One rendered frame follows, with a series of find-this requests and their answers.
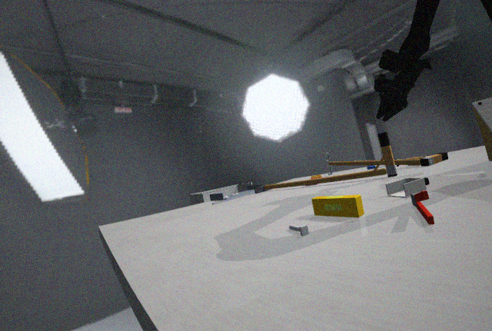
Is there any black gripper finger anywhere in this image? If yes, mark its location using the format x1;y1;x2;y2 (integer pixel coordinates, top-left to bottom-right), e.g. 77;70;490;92
382;105;403;121
376;93;398;119

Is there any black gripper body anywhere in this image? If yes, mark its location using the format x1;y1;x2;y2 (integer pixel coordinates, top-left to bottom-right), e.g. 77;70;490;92
379;73;416;108

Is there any long tan scraper with black blade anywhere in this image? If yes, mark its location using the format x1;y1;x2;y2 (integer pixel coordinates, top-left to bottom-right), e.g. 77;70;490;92
254;132;397;194

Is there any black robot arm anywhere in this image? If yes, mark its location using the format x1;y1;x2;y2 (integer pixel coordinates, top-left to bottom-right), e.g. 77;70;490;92
374;0;492;92

